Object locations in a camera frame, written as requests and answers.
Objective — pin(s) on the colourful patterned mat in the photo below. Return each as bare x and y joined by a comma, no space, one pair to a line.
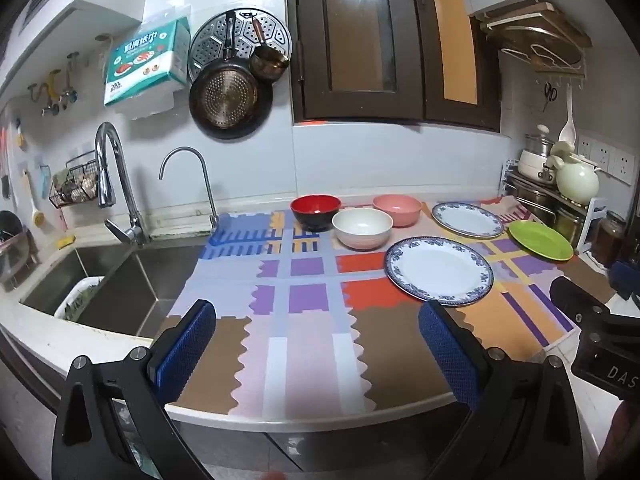
305,320

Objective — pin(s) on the wooden cutting board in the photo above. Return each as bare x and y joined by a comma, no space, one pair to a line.
535,35

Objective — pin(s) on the green plate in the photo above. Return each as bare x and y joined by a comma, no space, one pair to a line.
540,240

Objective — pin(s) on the pink bowl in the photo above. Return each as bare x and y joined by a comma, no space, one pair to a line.
406,212

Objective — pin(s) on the black scissors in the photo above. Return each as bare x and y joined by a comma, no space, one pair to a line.
550,92

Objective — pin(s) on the small brass saucepan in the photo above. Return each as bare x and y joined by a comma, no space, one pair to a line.
270,62

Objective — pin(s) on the yellow sponge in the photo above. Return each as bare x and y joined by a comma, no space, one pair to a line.
66,241

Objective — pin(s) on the black frying pan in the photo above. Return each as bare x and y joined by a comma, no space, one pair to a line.
225,100

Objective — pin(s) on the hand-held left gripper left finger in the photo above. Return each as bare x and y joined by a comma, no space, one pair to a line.
187,345

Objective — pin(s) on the round perforated steamer tray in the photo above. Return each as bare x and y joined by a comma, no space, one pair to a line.
210,40

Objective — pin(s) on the red and black bowl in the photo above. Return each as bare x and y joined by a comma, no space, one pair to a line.
316,221

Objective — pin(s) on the yellow headed dish brush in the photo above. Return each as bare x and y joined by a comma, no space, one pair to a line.
36,215

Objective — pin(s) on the white wall socket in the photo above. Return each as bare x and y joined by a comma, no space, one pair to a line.
600,152
622,165

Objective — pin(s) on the glass jar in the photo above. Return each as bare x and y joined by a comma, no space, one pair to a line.
607,240

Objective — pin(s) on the cream cooking pot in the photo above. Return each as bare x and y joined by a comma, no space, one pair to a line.
532,166

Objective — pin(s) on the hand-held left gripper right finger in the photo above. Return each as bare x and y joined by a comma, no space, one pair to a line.
445,350

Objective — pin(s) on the white pot rack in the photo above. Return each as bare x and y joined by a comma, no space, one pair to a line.
595,220

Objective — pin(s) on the tissue paper pack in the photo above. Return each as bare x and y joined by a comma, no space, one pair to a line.
145,60

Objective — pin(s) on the white ladle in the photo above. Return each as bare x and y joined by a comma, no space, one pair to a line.
567,130

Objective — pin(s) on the stainless steel pot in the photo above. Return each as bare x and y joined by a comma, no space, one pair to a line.
567,225
530,200

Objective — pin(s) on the blue floral white plate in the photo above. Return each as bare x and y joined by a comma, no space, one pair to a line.
467,219
437,270

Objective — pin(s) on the chrome pull-down faucet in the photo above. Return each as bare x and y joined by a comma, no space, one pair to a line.
132,210

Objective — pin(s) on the cream kettle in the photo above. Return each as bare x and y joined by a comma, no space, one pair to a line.
577,180

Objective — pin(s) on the thin gooseneck faucet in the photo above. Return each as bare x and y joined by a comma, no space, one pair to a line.
207,195

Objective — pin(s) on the stainless steel sink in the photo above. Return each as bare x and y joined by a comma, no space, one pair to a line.
150,280

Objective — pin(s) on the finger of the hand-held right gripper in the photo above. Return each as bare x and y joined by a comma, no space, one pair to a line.
575,300

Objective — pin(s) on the white bowl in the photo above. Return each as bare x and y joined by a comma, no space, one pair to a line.
362,225

